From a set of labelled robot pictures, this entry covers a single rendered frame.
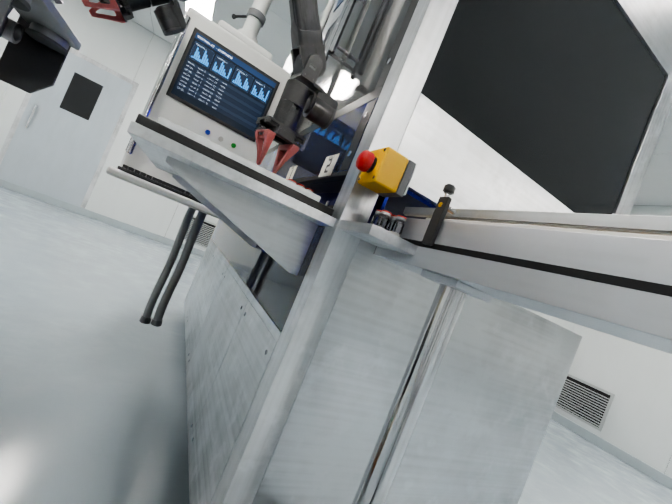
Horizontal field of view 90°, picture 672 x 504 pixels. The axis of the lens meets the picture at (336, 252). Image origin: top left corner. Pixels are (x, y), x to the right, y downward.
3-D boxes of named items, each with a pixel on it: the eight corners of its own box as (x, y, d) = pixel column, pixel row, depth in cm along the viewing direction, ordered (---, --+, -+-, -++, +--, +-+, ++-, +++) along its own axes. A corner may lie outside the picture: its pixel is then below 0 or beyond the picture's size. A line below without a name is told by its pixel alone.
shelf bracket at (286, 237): (293, 273, 81) (314, 223, 82) (297, 275, 79) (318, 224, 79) (142, 217, 67) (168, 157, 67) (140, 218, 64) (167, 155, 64)
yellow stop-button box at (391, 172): (383, 197, 72) (395, 166, 72) (403, 197, 65) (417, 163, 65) (354, 181, 68) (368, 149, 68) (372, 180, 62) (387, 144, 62)
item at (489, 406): (296, 343, 297) (333, 251, 300) (486, 583, 111) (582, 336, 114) (179, 311, 253) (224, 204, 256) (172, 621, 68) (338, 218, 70)
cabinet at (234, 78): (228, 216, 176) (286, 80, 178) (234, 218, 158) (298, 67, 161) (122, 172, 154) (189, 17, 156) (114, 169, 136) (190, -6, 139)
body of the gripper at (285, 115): (303, 146, 78) (315, 117, 78) (266, 123, 71) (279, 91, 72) (289, 146, 83) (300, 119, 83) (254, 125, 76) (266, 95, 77)
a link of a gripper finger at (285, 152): (288, 177, 77) (303, 140, 78) (262, 163, 73) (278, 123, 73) (275, 176, 83) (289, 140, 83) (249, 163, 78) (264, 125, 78)
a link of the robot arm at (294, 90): (285, 78, 78) (294, 71, 73) (309, 95, 82) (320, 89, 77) (274, 105, 78) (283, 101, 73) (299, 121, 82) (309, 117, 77)
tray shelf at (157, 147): (280, 221, 138) (282, 217, 138) (363, 241, 75) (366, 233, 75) (156, 167, 117) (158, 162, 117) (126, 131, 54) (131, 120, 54)
